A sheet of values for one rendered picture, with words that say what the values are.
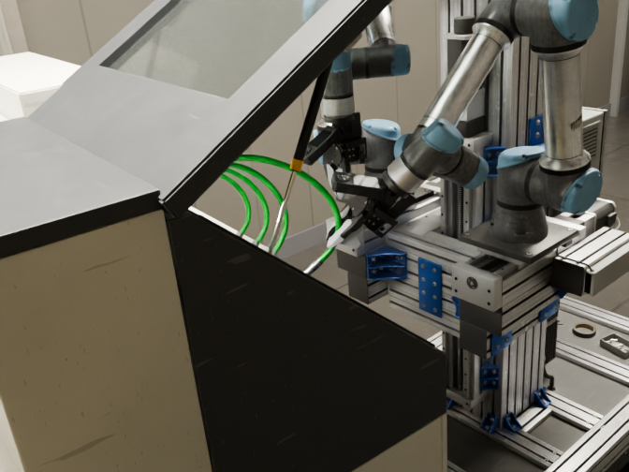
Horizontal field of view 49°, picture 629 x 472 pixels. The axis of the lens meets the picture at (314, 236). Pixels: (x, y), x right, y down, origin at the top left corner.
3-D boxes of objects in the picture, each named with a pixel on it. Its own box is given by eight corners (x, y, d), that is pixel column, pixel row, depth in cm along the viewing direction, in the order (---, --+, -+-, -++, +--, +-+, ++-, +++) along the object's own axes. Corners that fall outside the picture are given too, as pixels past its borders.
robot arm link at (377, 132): (404, 167, 210) (402, 124, 204) (360, 170, 210) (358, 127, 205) (400, 155, 221) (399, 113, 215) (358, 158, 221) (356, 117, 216)
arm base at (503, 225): (510, 216, 194) (512, 183, 190) (559, 229, 183) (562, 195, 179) (477, 233, 185) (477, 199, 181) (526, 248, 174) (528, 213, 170)
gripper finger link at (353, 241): (345, 264, 149) (373, 235, 146) (325, 251, 147) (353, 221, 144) (343, 257, 152) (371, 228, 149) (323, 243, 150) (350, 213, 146)
